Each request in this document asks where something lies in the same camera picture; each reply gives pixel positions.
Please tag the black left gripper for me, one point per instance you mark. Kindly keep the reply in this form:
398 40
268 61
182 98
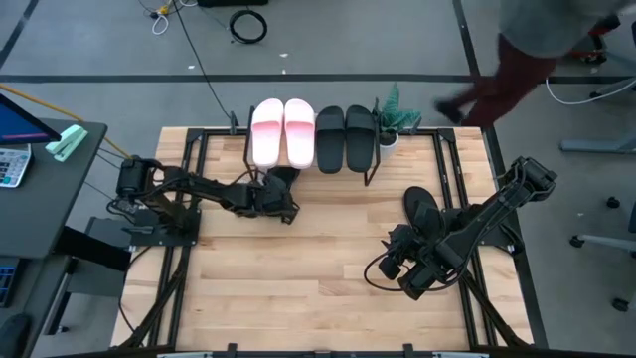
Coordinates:
273 199

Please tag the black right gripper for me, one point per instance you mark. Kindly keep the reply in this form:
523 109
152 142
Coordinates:
417 278

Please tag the black flip-flop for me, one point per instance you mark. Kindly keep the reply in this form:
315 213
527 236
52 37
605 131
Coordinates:
288 175
417 199

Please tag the pink slide sandal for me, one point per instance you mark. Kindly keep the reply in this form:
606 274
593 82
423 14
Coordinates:
299 134
267 134

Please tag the black slide sandal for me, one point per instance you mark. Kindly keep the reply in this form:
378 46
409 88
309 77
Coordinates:
330 141
360 139

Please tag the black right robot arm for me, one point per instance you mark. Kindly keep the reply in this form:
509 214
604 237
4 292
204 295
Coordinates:
497 209

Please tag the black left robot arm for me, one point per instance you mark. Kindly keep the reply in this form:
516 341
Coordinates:
208 189

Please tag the white plant pot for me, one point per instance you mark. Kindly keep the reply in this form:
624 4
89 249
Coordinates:
386 141

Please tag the green potted plant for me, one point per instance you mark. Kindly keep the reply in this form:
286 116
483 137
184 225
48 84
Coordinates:
395 114

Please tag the black power adapter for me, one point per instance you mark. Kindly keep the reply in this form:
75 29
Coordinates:
124 205

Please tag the office chair base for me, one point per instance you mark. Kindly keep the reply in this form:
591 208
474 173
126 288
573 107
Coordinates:
596 241

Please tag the person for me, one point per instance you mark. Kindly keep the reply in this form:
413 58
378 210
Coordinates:
512 74

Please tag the grey table foot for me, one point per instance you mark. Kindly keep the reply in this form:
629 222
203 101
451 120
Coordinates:
596 145

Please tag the mint green stapler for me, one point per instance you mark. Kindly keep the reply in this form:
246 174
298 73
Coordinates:
67 141

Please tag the black side desk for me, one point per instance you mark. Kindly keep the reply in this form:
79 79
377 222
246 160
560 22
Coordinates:
45 199

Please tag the grey calculator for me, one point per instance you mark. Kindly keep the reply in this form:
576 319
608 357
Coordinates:
12 166

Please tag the computer monitor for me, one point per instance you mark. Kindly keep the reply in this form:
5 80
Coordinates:
20 124

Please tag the black keyboard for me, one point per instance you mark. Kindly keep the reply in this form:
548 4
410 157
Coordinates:
6 281

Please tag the red chair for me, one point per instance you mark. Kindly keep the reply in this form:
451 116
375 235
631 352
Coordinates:
596 35

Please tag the black computer mouse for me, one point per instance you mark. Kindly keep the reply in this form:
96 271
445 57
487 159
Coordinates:
14 335

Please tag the black aluminium rig frame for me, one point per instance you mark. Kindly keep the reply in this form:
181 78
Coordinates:
195 134

